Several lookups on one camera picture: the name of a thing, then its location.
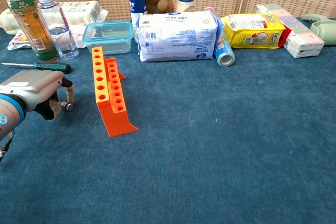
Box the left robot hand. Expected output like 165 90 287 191
0 69 75 121

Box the large green black screwdriver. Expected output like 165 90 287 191
1 60 71 74

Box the orange test tube rack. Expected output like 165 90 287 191
91 46 139 138

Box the white red printed packet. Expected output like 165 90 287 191
7 29 36 51

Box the clear water bottle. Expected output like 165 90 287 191
36 0 80 60

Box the green tea bottle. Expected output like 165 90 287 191
0 0 59 61

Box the pink white snack bag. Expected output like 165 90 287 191
68 24 89 49

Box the white toilet paper pack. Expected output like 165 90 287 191
0 0 109 35

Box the clear container teal lid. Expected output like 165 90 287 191
82 20 134 55

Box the blue white spray can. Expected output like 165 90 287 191
126 0 148 43

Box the white wet wipes pack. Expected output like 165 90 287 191
136 8 224 62

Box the blue plastic wrap roll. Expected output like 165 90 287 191
204 6 236 67

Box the yellow snack bag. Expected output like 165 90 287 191
222 13 287 49

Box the pastel tissue box stack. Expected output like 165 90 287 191
256 3 326 59

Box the green lint roller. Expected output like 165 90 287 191
301 13 336 46

